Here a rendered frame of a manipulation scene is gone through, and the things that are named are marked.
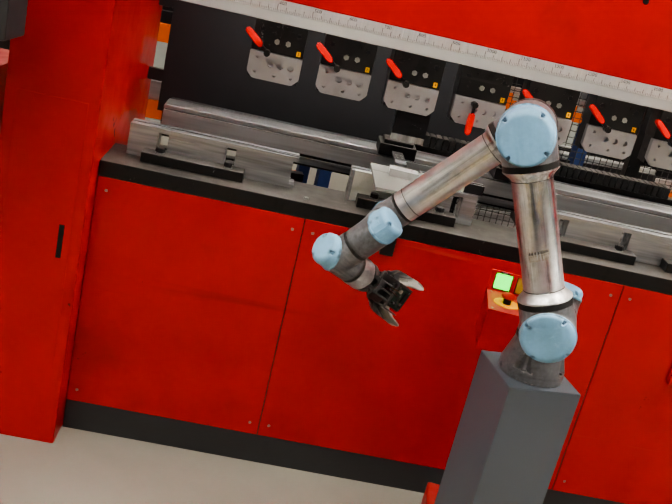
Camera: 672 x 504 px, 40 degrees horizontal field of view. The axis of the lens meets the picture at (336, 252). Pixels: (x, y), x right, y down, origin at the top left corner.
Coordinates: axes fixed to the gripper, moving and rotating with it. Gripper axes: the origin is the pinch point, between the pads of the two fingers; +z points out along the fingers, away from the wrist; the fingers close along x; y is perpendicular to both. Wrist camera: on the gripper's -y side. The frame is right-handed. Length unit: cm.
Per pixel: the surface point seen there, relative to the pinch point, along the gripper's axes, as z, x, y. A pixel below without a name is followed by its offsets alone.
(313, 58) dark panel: 12, 49, -111
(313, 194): 6, 10, -61
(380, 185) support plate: 1.7, 22.2, -34.6
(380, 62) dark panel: 27, 61, -98
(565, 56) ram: 25, 83, -28
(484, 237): 41, 29, -27
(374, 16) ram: -15, 60, -59
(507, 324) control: 33.8, 11.1, 2.9
